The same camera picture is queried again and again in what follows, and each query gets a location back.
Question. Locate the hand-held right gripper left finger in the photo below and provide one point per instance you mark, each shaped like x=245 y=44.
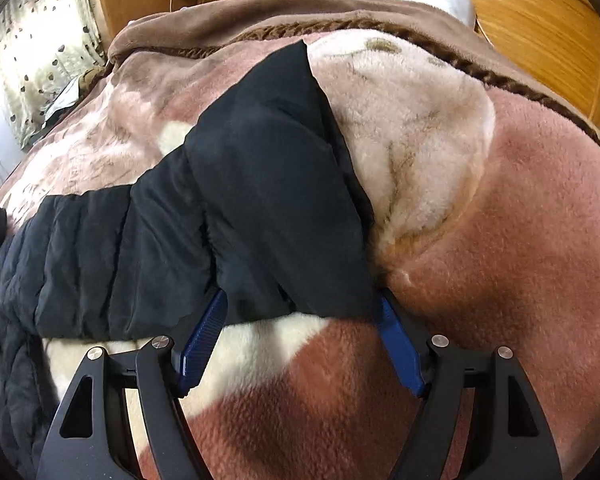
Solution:
x=202 y=345

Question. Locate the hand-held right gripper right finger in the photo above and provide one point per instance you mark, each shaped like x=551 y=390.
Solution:
x=400 y=350

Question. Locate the black padded jacket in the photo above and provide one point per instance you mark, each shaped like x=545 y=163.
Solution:
x=260 y=175

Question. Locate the pink and cream printed blanket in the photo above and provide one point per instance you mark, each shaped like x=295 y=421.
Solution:
x=505 y=235

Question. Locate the papers beside bed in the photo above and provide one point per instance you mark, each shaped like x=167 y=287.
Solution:
x=67 y=95

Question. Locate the brown fleece blanket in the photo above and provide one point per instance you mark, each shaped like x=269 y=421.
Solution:
x=260 y=15

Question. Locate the cream patterned curtain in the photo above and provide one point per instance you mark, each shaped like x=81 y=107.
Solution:
x=45 y=35

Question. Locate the wooden headboard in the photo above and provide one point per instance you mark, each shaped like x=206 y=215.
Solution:
x=530 y=25

